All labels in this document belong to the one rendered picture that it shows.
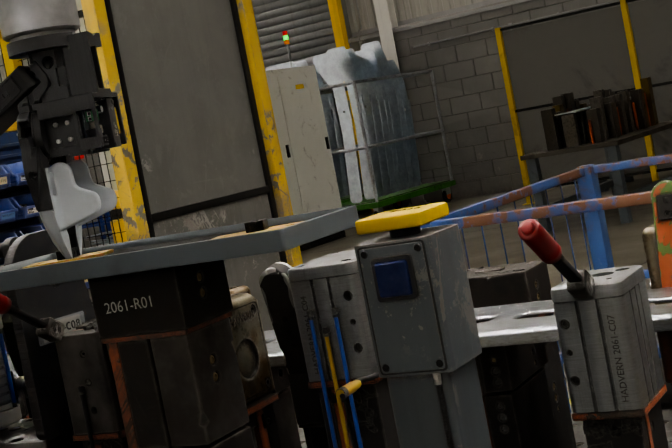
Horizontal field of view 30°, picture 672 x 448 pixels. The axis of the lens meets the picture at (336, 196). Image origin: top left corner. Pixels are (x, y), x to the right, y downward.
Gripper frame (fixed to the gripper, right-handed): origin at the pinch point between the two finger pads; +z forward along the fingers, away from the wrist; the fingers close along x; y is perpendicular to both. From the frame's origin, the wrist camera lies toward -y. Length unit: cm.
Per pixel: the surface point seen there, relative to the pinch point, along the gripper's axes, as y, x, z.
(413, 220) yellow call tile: 36.3, -16.4, 2.2
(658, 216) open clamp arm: 58, 28, 10
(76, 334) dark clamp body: -5.0, 10.3, 10.2
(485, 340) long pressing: 37.8, 11.7, 18.0
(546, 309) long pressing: 44, 22, 18
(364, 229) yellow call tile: 32.0, -15.0, 2.3
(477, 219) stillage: 25, 213, 24
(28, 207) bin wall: -127, 280, 0
